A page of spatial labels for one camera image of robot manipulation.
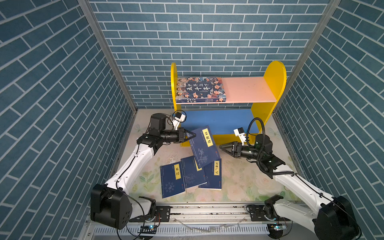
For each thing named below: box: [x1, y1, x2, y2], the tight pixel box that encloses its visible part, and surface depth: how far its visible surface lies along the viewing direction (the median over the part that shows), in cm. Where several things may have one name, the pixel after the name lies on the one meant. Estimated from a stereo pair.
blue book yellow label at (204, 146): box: [190, 125, 221, 169], surface depth 75 cm
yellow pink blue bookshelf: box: [170, 61, 287, 147], surface depth 75 cm
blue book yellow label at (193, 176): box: [180, 155, 208, 189], surface depth 87 cm
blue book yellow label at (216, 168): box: [214, 160, 220, 176], surface depth 90 cm
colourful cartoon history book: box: [176, 76, 227, 103], surface depth 72 cm
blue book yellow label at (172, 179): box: [160, 161, 186, 199], surface depth 86 cm
